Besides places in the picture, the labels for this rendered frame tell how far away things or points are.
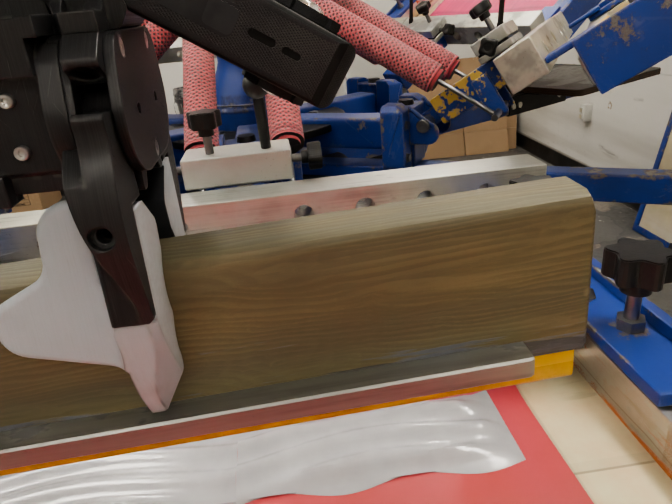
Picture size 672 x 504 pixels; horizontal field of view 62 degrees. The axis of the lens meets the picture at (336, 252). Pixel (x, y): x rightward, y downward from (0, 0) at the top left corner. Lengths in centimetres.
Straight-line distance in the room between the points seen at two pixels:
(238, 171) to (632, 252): 42
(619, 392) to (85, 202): 35
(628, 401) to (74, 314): 33
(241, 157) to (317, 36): 45
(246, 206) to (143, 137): 41
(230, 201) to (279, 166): 8
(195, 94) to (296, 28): 69
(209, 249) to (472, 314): 11
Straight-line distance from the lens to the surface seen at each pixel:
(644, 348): 42
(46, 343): 23
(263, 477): 38
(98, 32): 19
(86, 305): 22
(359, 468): 37
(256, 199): 61
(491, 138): 477
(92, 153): 18
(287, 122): 83
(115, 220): 18
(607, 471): 39
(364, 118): 108
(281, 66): 20
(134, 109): 20
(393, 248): 22
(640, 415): 41
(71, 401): 27
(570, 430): 42
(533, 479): 38
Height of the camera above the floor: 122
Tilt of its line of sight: 24 degrees down
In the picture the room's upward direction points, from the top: 5 degrees counter-clockwise
